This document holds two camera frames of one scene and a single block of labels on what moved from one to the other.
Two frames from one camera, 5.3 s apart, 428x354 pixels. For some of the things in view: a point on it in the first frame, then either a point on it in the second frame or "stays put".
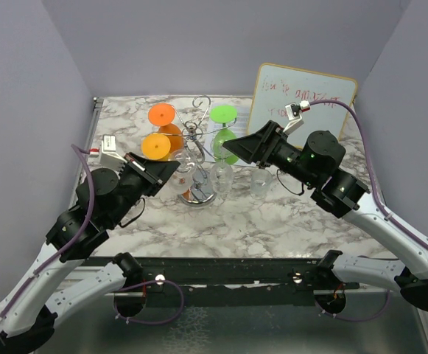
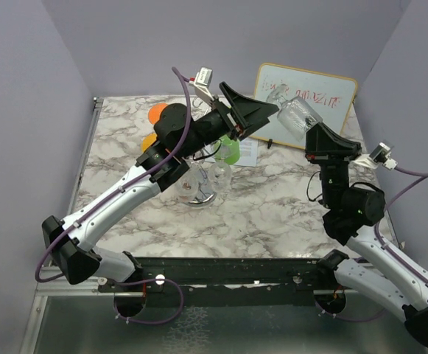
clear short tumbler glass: [261, 181] to [295, 115]
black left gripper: [155, 172] to [253, 114]
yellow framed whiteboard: [276, 86] stays put
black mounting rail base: [228, 282] stays put
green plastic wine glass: [224, 114] stays put
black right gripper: [258, 147] to [323, 145]
